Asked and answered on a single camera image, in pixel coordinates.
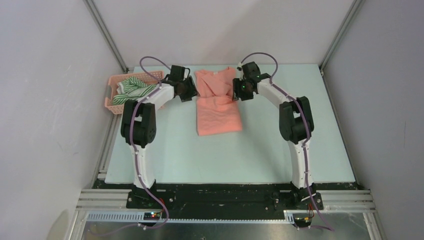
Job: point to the right small circuit board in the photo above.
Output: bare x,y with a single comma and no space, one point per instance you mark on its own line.
302,219

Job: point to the green white striped garment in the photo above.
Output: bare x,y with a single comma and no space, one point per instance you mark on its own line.
131,88

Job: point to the left aluminium corner post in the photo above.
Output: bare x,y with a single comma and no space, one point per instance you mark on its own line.
104,31

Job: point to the small circuit board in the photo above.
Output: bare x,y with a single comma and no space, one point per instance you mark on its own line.
302,219
152,216

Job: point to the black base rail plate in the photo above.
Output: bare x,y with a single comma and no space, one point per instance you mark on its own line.
225,201

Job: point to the pink plastic laundry basket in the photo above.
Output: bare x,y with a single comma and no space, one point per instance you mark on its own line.
151,77

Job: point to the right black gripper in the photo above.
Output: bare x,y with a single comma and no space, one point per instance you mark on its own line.
237,93

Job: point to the left small circuit board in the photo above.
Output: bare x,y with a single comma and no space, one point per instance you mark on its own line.
152,216

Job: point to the aluminium corner post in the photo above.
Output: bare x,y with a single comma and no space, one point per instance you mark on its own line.
104,31
347,21

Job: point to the salmon pink t-shirt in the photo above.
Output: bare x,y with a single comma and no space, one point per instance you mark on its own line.
216,112

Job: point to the aluminium toothed cable duct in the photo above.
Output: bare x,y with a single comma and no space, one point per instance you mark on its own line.
141,217

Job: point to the right aluminium corner post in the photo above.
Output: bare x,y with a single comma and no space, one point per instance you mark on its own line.
347,21

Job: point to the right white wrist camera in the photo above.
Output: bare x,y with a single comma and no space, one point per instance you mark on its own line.
239,66

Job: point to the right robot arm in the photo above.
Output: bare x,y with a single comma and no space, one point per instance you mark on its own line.
295,117

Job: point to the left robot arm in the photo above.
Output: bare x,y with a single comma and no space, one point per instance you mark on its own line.
138,123

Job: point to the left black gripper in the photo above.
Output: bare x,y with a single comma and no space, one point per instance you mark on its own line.
192,91

